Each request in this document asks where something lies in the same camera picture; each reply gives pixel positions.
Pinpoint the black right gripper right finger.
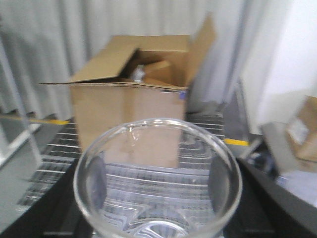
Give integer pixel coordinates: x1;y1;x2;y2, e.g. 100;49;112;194
223;159;317;238

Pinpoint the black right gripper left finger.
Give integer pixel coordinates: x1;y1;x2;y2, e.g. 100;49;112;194
0;159;93;238

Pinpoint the clear glass beaker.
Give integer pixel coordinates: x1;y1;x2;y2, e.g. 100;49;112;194
73;117;243;238

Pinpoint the metal grate platform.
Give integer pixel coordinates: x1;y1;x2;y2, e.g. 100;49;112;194
17;111;228;238

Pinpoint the small cardboard box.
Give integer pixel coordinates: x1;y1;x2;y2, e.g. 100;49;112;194
286;96;317;162

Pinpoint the large cardboard box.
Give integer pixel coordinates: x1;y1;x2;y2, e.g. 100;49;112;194
39;12;217;169

